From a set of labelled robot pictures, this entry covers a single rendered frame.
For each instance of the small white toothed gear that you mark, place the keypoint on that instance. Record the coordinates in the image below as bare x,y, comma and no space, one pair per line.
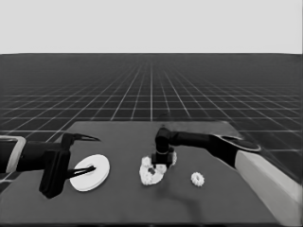
143,181
144,162
162,170
193,180

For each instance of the large thick white disc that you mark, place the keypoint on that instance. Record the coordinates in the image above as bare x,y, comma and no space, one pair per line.
91,183

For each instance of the white round pin carrier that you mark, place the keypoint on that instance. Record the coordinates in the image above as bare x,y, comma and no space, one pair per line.
156,179

